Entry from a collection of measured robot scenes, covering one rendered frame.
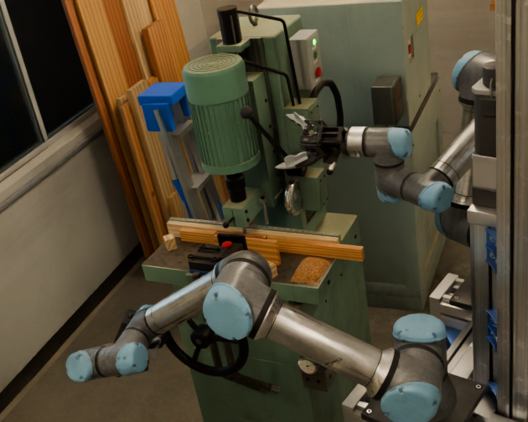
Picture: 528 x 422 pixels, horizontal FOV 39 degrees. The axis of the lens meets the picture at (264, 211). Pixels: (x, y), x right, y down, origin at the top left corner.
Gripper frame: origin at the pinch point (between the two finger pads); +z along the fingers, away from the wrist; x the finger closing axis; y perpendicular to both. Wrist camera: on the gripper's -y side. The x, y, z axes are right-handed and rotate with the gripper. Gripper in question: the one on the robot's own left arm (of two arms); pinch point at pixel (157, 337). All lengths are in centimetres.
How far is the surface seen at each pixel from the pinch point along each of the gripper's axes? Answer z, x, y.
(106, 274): 134, -120, 6
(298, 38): 26, 25, -90
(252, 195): 26, 14, -42
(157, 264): 18.4, -13.4, -18.5
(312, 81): 33, 28, -78
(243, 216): 20.0, 14.6, -36.0
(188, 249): 26.5, -7.7, -23.2
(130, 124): 110, -94, -70
